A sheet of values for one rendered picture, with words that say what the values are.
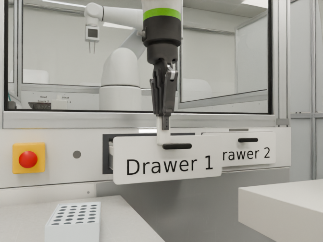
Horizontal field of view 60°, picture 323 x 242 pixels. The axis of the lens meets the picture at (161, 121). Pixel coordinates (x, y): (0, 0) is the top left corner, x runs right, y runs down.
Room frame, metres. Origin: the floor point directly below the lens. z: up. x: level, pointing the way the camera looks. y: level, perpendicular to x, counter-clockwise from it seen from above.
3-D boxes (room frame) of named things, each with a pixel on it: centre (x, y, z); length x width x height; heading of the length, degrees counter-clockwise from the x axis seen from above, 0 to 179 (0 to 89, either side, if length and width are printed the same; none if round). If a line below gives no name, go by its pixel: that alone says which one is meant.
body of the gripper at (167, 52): (0.68, 0.00, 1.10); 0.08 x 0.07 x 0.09; 21
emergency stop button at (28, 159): (0.66, 0.31, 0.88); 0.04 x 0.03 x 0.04; 112
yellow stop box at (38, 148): (0.69, 0.33, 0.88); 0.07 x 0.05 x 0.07; 112
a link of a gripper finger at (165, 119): (0.65, -0.01, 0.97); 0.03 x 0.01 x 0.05; 21
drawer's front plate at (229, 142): (0.94, -0.27, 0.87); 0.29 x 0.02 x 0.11; 112
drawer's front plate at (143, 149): (0.71, -0.02, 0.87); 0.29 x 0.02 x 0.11; 112
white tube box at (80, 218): (0.51, 0.16, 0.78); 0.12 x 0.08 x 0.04; 11
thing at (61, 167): (1.29, 0.17, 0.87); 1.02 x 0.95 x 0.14; 112
